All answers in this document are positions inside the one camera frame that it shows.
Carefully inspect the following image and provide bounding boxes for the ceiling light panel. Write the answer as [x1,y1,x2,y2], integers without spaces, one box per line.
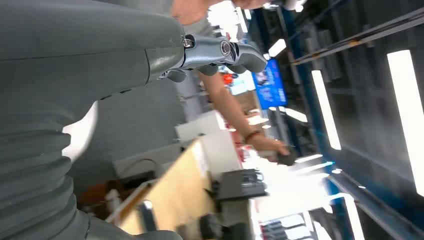
[267,38,288,58]
[386,49,424,198]
[311,69,342,151]

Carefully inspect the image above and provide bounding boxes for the blue display screen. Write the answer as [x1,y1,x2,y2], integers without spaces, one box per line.
[251,58,288,111]

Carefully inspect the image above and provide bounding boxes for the person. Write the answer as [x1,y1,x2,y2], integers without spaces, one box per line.
[171,0,293,164]

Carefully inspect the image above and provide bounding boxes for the black handheld remote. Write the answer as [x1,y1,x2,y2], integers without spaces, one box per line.
[276,147,298,168]

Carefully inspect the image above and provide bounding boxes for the white desk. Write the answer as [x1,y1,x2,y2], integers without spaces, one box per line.
[174,110,243,182]

